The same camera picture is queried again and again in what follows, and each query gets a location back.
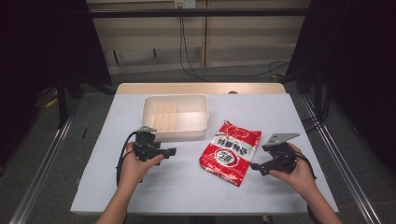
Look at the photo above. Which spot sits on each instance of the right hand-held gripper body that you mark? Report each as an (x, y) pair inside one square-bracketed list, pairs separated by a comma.
[(280, 154)]

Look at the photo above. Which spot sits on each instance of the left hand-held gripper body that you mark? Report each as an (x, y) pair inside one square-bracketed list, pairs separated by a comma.
[(145, 146)]

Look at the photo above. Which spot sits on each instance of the person's left hand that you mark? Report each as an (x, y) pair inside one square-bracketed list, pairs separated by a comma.
[(137, 168)]

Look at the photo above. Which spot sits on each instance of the person's right hand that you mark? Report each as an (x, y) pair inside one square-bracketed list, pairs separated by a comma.
[(297, 180)]

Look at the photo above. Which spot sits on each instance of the red snack packet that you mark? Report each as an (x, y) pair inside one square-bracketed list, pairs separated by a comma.
[(229, 154)]

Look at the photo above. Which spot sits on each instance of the white rectangular plastic box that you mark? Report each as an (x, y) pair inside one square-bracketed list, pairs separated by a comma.
[(176, 116)]

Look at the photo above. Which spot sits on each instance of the white table mat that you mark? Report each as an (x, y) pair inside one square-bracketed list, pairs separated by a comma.
[(193, 186)]

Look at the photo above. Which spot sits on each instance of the light wooden table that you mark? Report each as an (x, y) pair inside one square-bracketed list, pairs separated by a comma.
[(193, 88)]

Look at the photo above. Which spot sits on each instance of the black metal stand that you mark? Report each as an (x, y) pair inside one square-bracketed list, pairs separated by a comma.
[(63, 102)]

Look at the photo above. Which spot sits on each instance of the yellow floor tape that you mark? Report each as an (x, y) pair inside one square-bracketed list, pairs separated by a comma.
[(51, 102)]

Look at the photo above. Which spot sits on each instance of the black curtain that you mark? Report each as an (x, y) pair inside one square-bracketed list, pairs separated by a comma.
[(37, 62), (358, 77)]

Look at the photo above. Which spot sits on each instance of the metal floor rail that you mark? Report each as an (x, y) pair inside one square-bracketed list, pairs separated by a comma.
[(339, 161), (40, 168)]

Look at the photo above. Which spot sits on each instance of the black horizontal frame bar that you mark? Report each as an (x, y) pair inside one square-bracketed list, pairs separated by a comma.
[(199, 12)]

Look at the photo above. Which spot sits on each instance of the white wall socket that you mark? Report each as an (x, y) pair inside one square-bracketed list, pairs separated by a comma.
[(185, 3)]

